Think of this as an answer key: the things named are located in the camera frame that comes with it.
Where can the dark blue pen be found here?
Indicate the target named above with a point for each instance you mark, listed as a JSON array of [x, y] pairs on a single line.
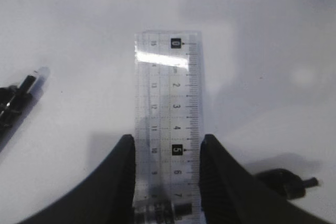
[[18, 100]]

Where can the black pen on ruler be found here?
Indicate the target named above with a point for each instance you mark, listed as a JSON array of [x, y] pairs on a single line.
[[283, 182]]

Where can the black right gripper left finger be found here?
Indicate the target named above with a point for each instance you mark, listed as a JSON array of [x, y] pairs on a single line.
[[105, 196]]

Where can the transparent plastic ruler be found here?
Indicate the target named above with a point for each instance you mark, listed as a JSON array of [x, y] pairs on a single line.
[[168, 119]]

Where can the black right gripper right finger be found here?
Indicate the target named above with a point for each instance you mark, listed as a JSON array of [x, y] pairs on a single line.
[[230, 194]]

